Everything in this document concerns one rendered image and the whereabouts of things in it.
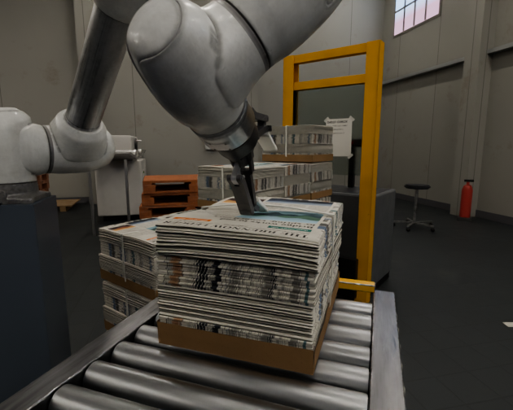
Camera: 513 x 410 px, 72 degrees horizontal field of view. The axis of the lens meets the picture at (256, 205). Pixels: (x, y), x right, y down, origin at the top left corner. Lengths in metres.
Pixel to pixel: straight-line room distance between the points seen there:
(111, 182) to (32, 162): 4.61
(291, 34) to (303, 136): 1.76
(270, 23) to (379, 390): 0.53
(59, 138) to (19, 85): 7.19
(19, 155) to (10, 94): 7.23
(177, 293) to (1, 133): 0.76
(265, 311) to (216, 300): 0.09
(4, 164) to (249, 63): 0.91
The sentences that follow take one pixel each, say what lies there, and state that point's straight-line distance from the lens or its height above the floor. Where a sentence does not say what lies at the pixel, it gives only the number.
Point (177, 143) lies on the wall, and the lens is 7.85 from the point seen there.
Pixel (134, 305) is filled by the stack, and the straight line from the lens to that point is 1.50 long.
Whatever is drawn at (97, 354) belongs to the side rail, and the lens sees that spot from 0.73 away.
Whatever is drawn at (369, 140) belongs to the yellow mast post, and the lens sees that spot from 2.58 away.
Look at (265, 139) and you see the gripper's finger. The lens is 0.72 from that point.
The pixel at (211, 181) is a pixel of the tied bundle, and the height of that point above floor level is 0.98.
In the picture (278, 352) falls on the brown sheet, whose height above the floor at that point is 0.84.
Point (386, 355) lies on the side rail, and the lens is 0.71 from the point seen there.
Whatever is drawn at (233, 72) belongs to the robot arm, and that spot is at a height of 1.24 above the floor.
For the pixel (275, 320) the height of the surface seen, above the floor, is 0.89.
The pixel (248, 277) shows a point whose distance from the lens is 0.59.
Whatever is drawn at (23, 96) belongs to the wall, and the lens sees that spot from 8.37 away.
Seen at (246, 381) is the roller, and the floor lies 0.79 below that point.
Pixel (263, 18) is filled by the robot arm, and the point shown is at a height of 1.30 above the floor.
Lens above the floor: 1.16
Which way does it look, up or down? 10 degrees down
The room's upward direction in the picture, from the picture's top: straight up
